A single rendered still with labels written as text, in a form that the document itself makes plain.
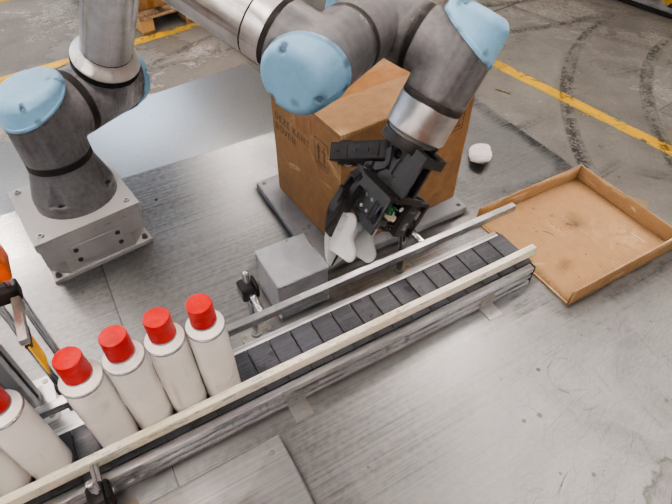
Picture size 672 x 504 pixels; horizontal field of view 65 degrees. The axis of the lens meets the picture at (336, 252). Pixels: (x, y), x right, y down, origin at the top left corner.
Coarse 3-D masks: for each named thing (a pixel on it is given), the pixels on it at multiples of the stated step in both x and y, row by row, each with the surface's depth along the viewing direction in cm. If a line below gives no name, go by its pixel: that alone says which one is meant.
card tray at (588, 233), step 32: (544, 192) 118; (576, 192) 118; (608, 192) 115; (512, 224) 110; (544, 224) 110; (576, 224) 110; (608, 224) 110; (640, 224) 110; (544, 256) 104; (576, 256) 104; (608, 256) 104; (640, 256) 99; (576, 288) 98
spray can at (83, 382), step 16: (64, 352) 60; (80, 352) 60; (64, 368) 58; (80, 368) 59; (96, 368) 63; (64, 384) 61; (80, 384) 61; (96, 384) 62; (112, 384) 66; (80, 400) 61; (96, 400) 63; (112, 400) 65; (80, 416) 65; (96, 416) 64; (112, 416) 66; (128, 416) 70; (96, 432) 67; (112, 432) 68; (128, 432) 71
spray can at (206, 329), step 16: (192, 304) 64; (208, 304) 64; (192, 320) 65; (208, 320) 65; (224, 320) 68; (192, 336) 66; (208, 336) 66; (224, 336) 68; (208, 352) 68; (224, 352) 70; (208, 368) 71; (224, 368) 72; (208, 384) 74; (224, 384) 74
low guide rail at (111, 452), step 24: (504, 264) 92; (456, 288) 89; (408, 312) 86; (360, 336) 83; (288, 360) 78; (312, 360) 80; (240, 384) 76; (264, 384) 77; (192, 408) 73; (216, 408) 75; (144, 432) 71; (168, 432) 72; (96, 456) 68; (48, 480) 66
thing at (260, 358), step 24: (504, 240) 101; (456, 264) 96; (480, 264) 96; (384, 288) 92; (408, 288) 92; (432, 288) 92; (336, 312) 89; (360, 312) 89; (384, 312) 89; (288, 336) 85; (312, 336) 85; (336, 336) 85; (240, 360) 82; (264, 360) 82; (72, 432) 74; (120, 456) 72; (72, 480) 70
